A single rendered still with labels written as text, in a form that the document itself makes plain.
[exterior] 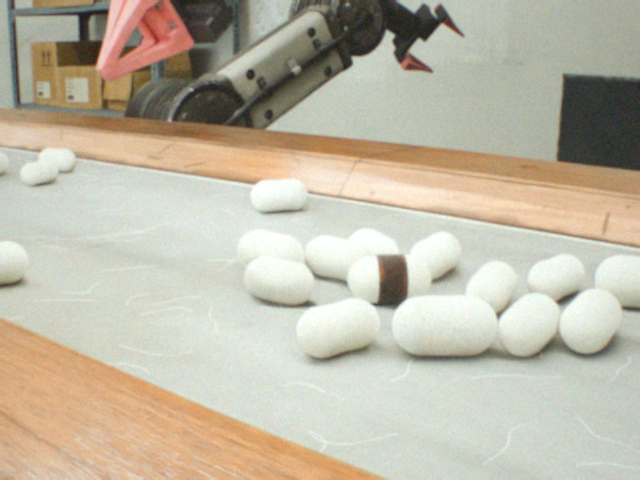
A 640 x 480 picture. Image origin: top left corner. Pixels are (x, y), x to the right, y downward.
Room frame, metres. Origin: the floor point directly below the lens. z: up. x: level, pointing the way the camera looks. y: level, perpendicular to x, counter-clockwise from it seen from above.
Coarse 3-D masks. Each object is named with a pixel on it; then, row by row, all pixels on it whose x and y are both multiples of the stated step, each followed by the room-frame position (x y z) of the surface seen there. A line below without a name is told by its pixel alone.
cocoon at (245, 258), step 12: (240, 240) 0.36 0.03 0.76; (252, 240) 0.36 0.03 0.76; (264, 240) 0.35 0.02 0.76; (276, 240) 0.35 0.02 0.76; (288, 240) 0.35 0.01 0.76; (240, 252) 0.36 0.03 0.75; (252, 252) 0.35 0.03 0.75; (264, 252) 0.35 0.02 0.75; (276, 252) 0.34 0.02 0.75; (288, 252) 0.34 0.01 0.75; (300, 252) 0.35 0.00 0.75
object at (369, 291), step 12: (360, 264) 0.31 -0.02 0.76; (372, 264) 0.31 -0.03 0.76; (408, 264) 0.31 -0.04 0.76; (420, 264) 0.31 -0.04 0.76; (348, 276) 0.32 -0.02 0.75; (360, 276) 0.31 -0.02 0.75; (372, 276) 0.31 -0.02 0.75; (408, 276) 0.31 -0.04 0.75; (420, 276) 0.31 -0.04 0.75; (360, 288) 0.31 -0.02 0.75; (372, 288) 0.31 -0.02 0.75; (408, 288) 0.31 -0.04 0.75; (420, 288) 0.31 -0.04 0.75; (372, 300) 0.31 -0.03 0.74
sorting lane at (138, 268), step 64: (0, 192) 0.56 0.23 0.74; (64, 192) 0.56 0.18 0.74; (128, 192) 0.56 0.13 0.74; (192, 192) 0.55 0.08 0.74; (64, 256) 0.39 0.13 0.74; (128, 256) 0.39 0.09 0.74; (192, 256) 0.39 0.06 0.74; (512, 256) 0.39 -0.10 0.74; (576, 256) 0.39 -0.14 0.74; (64, 320) 0.29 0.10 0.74; (128, 320) 0.29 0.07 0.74; (192, 320) 0.30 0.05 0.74; (256, 320) 0.30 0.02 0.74; (384, 320) 0.30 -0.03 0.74; (192, 384) 0.24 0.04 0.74; (256, 384) 0.24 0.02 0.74; (320, 384) 0.24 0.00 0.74; (384, 384) 0.24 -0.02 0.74; (448, 384) 0.24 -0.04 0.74; (512, 384) 0.23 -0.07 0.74; (576, 384) 0.23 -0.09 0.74; (320, 448) 0.19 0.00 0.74; (384, 448) 0.19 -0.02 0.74; (448, 448) 0.19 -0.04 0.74; (512, 448) 0.19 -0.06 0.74; (576, 448) 0.19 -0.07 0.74
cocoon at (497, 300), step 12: (492, 264) 0.31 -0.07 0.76; (504, 264) 0.31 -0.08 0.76; (480, 276) 0.30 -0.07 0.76; (492, 276) 0.30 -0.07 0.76; (504, 276) 0.30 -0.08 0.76; (516, 276) 0.31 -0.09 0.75; (468, 288) 0.30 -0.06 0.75; (480, 288) 0.30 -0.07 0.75; (492, 288) 0.29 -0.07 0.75; (504, 288) 0.30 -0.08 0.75; (516, 288) 0.31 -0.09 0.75; (492, 300) 0.29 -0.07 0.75; (504, 300) 0.30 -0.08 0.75
